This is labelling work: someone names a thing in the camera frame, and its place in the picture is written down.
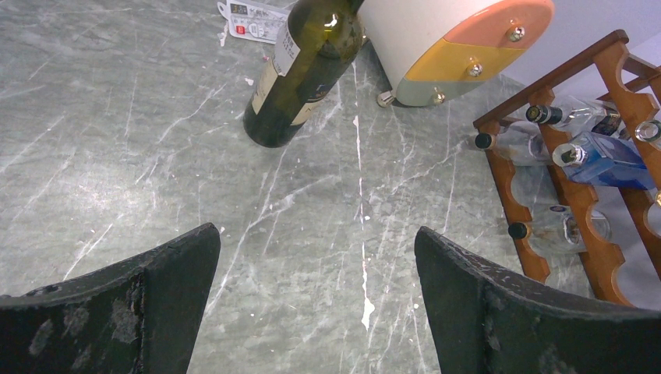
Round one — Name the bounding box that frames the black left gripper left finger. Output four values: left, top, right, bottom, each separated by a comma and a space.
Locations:
1, 223, 221, 373

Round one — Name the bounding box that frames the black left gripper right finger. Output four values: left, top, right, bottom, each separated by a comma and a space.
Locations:
414, 227, 660, 373

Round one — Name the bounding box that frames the dark green wine bottle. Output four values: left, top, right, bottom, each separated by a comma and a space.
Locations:
243, 0, 363, 148

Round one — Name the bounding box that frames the gold-foil dark wine bottle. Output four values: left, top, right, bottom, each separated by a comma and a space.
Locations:
634, 119, 660, 149

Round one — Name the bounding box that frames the lower clear black-cap bottle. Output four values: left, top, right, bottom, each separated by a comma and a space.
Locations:
508, 205, 587, 256

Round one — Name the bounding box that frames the clear silver-cap bottle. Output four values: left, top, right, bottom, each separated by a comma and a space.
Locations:
474, 121, 553, 166

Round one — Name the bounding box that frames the wooden wine rack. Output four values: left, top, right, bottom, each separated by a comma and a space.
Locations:
472, 29, 661, 308

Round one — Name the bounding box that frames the blue glass bottle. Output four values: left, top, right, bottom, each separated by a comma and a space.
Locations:
552, 132, 656, 190

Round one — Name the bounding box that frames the small clear black-cap bottle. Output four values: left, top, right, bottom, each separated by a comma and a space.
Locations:
525, 96, 622, 136

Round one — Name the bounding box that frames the round cream drawer cabinet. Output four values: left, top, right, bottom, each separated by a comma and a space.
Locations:
359, 0, 555, 108

